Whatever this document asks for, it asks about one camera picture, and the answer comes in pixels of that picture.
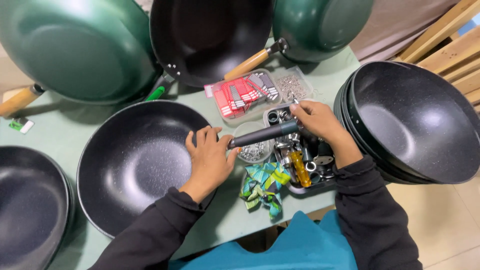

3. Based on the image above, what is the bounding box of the person's right hand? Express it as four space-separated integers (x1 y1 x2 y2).
289 100 363 170

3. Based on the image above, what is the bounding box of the person's left hand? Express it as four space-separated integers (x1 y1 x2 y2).
185 125 241 205

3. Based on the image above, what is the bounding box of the grey pan handle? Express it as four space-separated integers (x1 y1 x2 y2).
227 119 301 150

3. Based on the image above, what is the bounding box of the black speckled wok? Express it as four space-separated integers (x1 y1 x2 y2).
76 100 219 239

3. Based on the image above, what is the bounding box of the clear box of small screws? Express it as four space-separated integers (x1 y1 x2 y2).
273 66 315 103

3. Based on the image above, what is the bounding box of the clear box of red tags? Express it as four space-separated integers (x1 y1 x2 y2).
204 68 283 125

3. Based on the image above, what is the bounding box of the round clear tub of washers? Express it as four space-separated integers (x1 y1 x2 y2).
232 121 275 164

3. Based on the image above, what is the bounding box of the colourful patterned cloth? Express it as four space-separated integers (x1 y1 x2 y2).
239 161 292 220

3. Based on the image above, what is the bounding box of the stack of black woks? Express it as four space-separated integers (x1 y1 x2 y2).
333 61 480 185

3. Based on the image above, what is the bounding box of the person's teal garment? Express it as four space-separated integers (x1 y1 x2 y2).
168 209 359 270

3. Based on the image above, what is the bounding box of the green and white label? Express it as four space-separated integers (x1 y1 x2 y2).
8 118 35 135

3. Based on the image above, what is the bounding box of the tray of metal handle fittings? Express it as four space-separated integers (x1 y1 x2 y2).
262 99 339 195

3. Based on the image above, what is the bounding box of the black round handle bracket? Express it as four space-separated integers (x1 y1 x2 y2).
313 142 335 166

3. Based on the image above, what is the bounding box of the yellow handled screwdriver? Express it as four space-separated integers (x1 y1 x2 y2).
290 149 312 188

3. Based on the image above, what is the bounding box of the small green wok wooden handle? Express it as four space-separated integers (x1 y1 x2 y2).
224 0 374 82

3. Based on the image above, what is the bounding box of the black-lined wok green handle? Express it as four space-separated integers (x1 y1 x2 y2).
144 0 277 103

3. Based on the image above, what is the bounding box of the wooden pallet frame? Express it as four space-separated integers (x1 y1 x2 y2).
392 0 480 114

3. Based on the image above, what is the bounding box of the large green wok wooden handle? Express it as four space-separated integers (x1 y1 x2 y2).
0 0 163 118

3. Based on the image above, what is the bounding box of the black wok without handle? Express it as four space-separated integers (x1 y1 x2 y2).
0 145 74 270

